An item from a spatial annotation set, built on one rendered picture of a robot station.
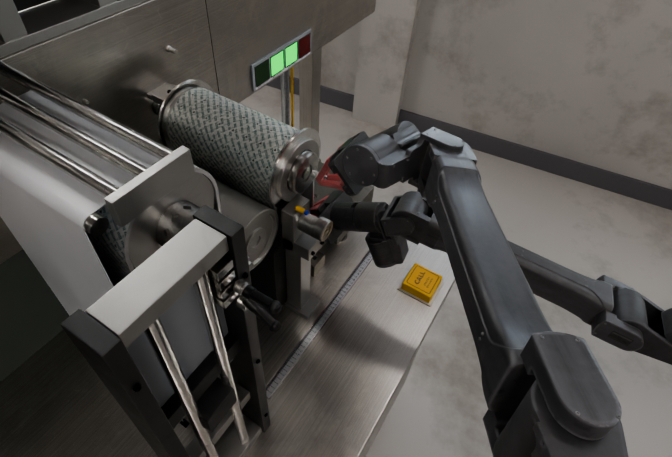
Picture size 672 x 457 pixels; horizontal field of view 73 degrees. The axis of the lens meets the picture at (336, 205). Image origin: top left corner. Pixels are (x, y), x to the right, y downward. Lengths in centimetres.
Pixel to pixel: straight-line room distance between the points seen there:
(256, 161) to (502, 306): 47
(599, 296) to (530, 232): 181
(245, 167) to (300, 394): 44
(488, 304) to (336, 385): 57
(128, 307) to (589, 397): 34
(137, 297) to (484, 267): 31
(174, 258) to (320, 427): 56
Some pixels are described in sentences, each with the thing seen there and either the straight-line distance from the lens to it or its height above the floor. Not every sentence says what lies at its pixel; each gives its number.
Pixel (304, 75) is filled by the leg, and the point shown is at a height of 89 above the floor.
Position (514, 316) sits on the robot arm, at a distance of 41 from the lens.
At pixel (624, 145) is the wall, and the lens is 297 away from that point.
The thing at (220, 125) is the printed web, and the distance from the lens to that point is 80.
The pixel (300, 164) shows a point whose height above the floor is 128.
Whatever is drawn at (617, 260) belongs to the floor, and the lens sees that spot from 273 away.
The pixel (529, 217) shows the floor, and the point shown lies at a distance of 271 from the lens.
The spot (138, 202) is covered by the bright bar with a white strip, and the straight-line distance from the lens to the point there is 49.
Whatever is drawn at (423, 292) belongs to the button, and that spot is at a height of 92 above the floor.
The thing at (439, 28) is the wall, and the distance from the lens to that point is 275.
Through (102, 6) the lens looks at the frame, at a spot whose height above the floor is 146.
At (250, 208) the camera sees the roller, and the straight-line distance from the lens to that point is 74.
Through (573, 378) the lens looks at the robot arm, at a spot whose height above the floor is 149.
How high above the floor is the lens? 177
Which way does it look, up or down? 46 degrees down
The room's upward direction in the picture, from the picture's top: 5 degrees clockwise
